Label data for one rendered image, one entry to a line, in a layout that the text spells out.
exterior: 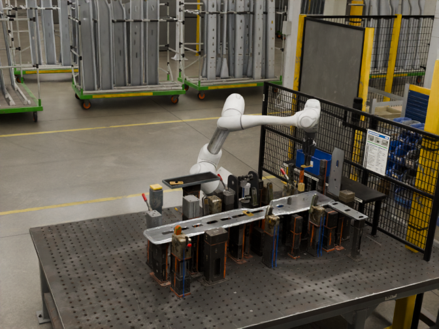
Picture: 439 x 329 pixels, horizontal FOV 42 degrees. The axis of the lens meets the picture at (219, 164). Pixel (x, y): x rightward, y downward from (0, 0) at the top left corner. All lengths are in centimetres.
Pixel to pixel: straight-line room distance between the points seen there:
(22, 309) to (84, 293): 130
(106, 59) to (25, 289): 615
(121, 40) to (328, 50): 528
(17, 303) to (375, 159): 289
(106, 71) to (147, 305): 744
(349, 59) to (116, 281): 341
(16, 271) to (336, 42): 374
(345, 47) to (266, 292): 318
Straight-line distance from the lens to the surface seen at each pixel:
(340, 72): 602
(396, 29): 751
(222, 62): 1159
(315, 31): 639
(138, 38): 1071
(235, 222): 358
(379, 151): 415
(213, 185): 433
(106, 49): 1034
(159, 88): 1055
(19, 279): 507
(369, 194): 414
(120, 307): 331
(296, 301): 341
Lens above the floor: 252
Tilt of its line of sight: 20 degrees down
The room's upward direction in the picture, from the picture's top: 2 degrees clockwise
